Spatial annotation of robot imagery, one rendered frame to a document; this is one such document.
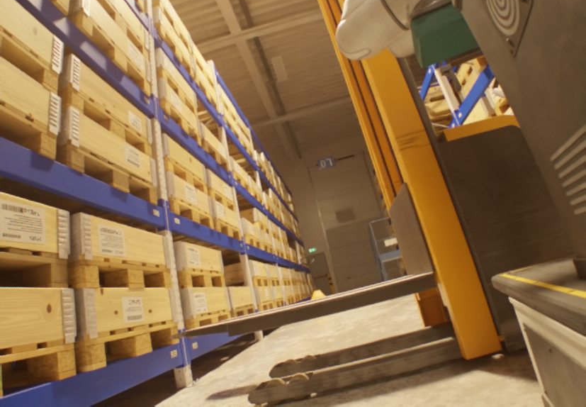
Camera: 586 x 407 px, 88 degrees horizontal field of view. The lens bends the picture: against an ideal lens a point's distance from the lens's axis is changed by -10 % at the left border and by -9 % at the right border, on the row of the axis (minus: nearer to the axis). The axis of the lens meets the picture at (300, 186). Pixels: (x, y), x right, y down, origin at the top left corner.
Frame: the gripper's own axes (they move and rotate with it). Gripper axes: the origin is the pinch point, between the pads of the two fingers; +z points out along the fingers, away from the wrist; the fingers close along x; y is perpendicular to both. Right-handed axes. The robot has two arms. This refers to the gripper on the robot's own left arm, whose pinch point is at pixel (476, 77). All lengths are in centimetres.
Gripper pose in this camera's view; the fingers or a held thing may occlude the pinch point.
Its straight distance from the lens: 130.8
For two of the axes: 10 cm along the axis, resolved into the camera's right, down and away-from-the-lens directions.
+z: 2.3, 9.3, -3.0
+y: 3.8, 2.0, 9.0
